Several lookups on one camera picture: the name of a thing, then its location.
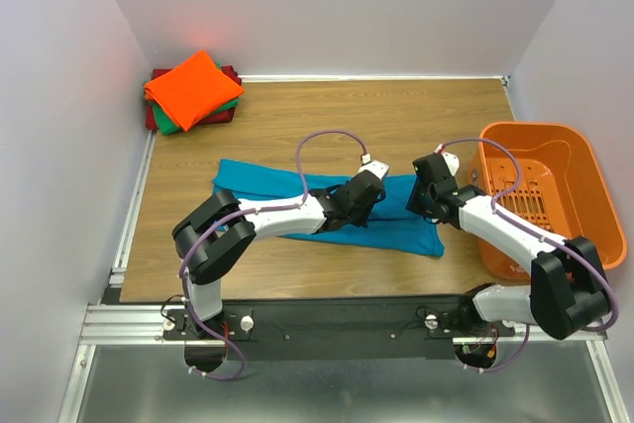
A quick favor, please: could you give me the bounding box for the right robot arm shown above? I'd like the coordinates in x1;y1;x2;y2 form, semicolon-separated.
407;153;618;340

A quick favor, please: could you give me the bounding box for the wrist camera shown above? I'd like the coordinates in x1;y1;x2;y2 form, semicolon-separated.
358;154;389;180
434;145;460;176

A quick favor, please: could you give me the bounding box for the orange plastic basket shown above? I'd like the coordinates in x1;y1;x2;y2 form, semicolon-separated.
468;122;627;270

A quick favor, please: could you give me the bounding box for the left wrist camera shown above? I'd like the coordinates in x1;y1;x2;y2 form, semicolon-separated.
358;154;389;180

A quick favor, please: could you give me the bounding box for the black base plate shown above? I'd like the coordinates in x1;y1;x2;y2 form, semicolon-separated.
162;293;516;363

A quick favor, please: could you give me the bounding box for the orange folded t-shirt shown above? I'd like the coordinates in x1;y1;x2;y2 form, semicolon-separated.
144;51;245;132

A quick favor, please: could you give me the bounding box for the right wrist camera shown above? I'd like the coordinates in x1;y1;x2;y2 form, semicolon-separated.
434;145;460;176

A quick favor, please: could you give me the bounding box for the purple cable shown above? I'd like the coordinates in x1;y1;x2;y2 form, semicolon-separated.
438;138;620;374
177;129;372;380

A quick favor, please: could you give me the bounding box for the green folded t-shirt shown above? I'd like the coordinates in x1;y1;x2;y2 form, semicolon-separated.
151;61;240;136

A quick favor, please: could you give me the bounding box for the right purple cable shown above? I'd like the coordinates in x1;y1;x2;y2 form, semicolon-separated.
438;138;620;374

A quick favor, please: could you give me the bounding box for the blue t-shirt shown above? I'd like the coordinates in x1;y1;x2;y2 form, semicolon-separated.
212;159;445;258

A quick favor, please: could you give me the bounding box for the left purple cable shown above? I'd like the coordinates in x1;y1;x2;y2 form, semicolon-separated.
177;129;372;380

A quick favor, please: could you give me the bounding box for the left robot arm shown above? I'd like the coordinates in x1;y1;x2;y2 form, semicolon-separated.
171;160;388;337

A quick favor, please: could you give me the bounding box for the dark red folded t-shirt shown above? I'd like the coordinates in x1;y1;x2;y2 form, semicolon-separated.
144;63;243;132

